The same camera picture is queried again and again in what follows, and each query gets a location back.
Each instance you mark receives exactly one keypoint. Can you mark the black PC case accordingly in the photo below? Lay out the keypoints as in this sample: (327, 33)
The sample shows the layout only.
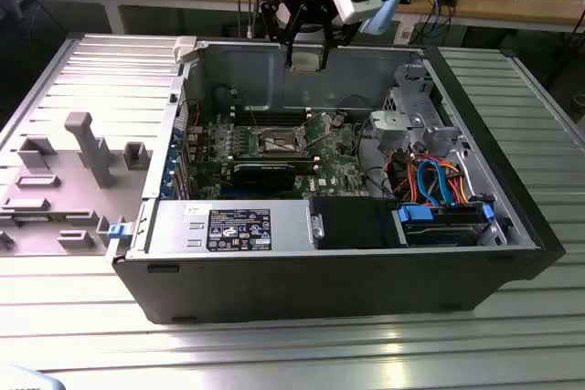
(297, 289)

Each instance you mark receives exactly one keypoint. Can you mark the blue plastic case latch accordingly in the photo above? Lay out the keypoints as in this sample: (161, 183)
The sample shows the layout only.
(118, 231)

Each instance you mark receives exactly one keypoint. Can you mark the black graphics card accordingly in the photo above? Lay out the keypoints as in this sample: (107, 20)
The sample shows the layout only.
(262, 177)

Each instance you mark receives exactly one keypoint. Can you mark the white label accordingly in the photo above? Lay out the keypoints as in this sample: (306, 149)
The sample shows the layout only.
(404, 34)

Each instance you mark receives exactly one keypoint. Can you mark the silver power supply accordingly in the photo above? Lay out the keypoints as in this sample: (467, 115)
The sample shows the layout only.
(173, 225)

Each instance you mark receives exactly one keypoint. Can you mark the white rounded device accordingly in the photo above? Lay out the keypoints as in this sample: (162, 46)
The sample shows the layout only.
(27, 378)

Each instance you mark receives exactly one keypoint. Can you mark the silver CPU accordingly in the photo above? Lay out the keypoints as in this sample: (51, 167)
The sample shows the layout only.
(306, 63)

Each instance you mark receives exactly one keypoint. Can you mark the grey parts rack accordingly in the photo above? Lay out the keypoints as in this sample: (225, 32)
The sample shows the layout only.
(55, 235)

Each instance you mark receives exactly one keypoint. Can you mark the silver metal drive cage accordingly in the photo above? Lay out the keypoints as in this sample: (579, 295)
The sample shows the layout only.
(402, 123)

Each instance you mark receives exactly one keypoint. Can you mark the green motherboard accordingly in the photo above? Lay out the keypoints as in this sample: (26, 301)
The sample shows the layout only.
(338, 166)

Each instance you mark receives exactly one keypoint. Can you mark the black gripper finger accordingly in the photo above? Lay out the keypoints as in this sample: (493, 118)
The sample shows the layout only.
(289, 54)
(325, 54)

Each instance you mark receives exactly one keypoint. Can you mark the black drive bay cover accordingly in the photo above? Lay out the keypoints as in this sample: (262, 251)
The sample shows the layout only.
(352, 223)

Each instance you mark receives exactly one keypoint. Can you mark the CPU socket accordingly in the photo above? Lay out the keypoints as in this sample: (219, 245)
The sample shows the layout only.
(274, 147)

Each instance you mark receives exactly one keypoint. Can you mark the hard disk in blue carrier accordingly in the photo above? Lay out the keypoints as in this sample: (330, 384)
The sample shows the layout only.
(413, 216)

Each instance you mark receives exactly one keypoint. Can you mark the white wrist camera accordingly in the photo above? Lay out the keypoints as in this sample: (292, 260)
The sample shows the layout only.
(354, 4)

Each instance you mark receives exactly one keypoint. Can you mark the beige plastic case latch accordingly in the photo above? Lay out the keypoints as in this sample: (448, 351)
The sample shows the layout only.
(185, 49)

